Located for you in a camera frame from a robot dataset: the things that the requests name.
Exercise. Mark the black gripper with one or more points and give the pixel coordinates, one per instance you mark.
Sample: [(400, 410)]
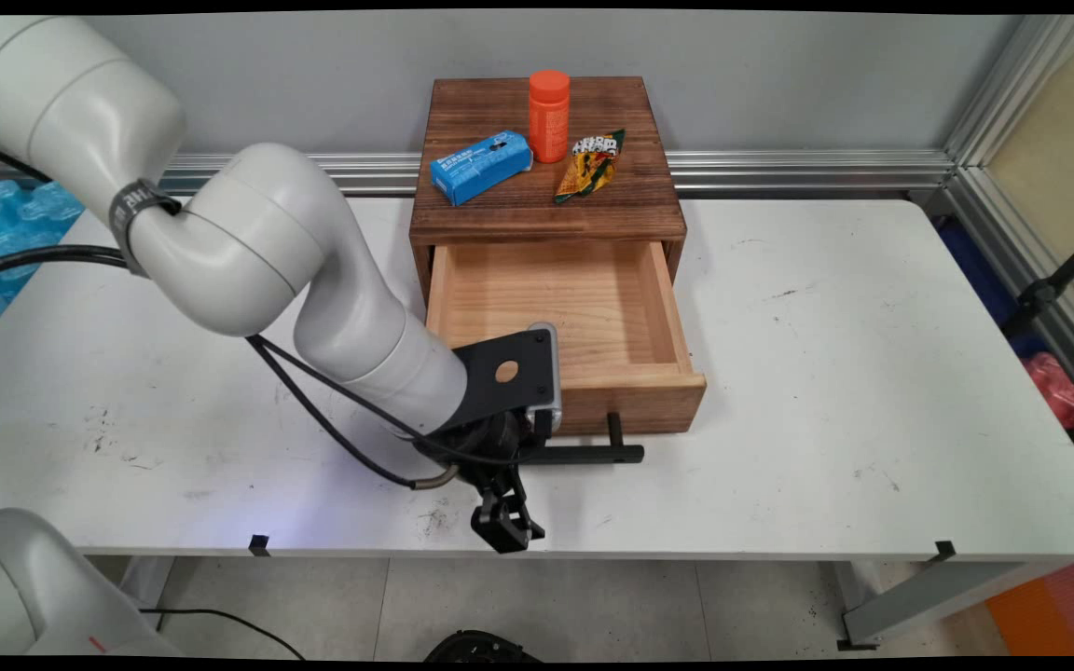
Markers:
[(481, 452)]

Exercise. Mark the light wooden drawer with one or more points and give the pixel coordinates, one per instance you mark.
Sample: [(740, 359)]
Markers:
[(565, 308)]

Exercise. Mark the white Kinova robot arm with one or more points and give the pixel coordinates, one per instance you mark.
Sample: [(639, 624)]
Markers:
[(248, 242)]

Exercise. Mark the black round floor object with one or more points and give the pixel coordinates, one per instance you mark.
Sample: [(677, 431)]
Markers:
[(481, 648)]

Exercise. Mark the black tape marker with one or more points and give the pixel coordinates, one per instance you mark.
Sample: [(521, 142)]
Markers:
[(943, 551), (259, 546)]

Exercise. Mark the dark wooden drawer cabinet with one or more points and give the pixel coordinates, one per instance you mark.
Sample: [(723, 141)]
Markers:
[(537, 210)]

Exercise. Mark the blue cardboard box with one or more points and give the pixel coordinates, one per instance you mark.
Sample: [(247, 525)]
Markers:
[(481, 168)]

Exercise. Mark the yellow snack packet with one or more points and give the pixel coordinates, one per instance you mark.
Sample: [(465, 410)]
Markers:
[(590, 168)]

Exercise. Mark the orange plastic bottle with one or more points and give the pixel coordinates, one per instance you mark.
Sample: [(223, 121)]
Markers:
[(549, 116)]

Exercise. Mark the white table leg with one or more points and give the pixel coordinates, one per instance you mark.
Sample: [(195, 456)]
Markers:
[(929, 596)]

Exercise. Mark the dark blue crate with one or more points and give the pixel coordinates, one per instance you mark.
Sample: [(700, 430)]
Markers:
[(984, 280)]

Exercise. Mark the orange floor box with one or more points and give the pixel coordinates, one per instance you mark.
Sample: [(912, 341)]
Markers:
[(1054, 615)]

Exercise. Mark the pink plastic bag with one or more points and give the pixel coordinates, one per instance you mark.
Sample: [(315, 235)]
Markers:
[(1054, 387)]

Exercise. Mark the black stand pole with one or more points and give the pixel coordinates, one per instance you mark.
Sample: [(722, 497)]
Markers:
[(1050, 284)]

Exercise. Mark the blue bubble wrap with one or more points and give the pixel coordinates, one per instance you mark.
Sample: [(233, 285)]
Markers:
[(1, 233)]

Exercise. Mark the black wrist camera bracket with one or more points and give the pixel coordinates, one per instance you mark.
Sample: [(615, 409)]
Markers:
[(509, 373)]

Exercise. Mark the horizontal aluminium frame rail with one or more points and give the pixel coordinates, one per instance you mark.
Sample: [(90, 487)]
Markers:
[(779, 170)]

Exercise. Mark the aluminium frame side rail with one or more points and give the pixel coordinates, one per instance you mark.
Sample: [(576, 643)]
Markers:
[(1031, 270)]

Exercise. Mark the aluminium frame corner post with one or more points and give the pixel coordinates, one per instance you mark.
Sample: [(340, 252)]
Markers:
[(1012, 84)]

